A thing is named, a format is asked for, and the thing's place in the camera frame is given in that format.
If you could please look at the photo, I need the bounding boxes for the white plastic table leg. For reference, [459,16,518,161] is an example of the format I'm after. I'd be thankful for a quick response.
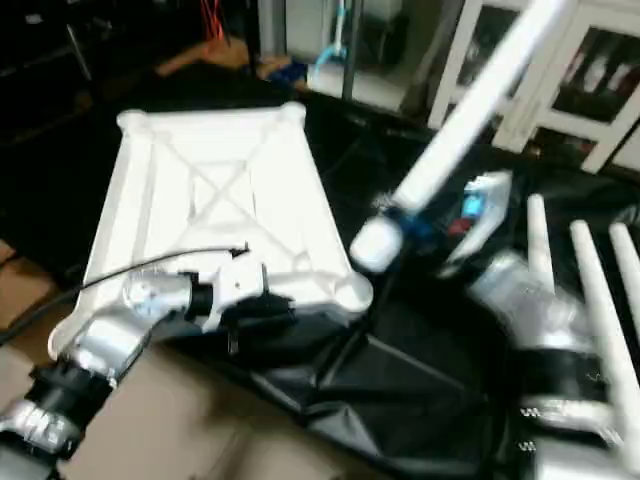
[607,221,640,333]
[347,0,578,275]
[569,221,640,443]
[525,194,557,293]

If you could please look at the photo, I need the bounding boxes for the white plastic table top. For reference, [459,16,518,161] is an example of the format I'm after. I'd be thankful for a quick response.
[48,102,374,363]

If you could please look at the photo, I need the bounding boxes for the black mat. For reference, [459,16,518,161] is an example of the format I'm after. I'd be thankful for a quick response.
[0,62,640,480]

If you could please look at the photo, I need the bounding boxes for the dark metal stand pole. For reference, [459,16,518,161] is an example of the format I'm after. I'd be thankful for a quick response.
[341,0,365,103]

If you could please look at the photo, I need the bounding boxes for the teal and white pole tool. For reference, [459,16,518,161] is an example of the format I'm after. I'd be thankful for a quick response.
[308,0,353,87]

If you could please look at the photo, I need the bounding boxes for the white glass-door cabinet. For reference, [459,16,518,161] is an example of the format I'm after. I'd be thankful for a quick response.
[425,0,640,177]

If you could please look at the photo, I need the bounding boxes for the blue box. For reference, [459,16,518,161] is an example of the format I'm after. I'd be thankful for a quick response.
[264,60,307,87]

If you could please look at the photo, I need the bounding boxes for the brown cardboard box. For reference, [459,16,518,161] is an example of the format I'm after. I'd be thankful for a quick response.
[0,238,63,336]

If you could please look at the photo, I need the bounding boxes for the red cables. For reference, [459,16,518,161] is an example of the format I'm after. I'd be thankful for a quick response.
[199,0,228,43]

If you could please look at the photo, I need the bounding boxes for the grey metal post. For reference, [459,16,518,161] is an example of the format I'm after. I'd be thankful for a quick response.
[65,20,97,83]

